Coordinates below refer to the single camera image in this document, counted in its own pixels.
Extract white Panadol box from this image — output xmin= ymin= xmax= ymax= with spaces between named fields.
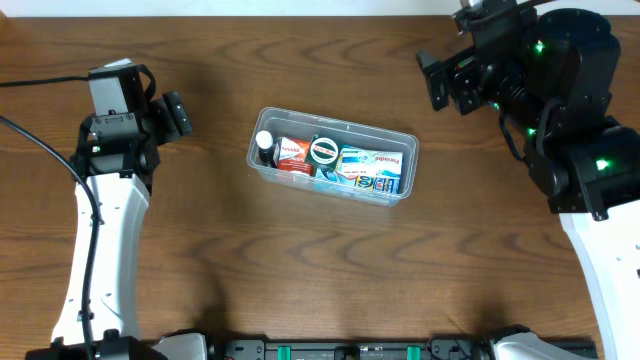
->
xmin=336 ymin=147 xmax=403 ymax=179

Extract dark bottle white cap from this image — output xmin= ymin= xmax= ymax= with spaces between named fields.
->
xmin=255 ymin=130 xmax=276 ymax=168

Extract clear plastic container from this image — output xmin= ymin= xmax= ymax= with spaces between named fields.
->
xmin=247 ymin=107 xmax=419 ymax=206

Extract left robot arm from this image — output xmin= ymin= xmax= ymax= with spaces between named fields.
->
xmin=25 ymin=59 xmax=209 ymax=359

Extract left black cable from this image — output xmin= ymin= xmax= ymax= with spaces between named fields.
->
xmin=0 ymin=74 xmax=104 ymax=360

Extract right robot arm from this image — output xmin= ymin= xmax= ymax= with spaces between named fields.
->
xmin=416 ymin=1 xmax=639 ymax=359

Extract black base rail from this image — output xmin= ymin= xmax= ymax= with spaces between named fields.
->
xmin=217 ymin=338 xmax=599 ymax=360

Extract green Zam-Buk box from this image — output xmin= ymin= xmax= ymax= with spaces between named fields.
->
xmin=305 ymin=133 xmax=344 ymax=172

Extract red Panadol box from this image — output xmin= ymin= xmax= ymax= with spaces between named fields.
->
xmin=273 ymin=137 xmax=313 ymax=175

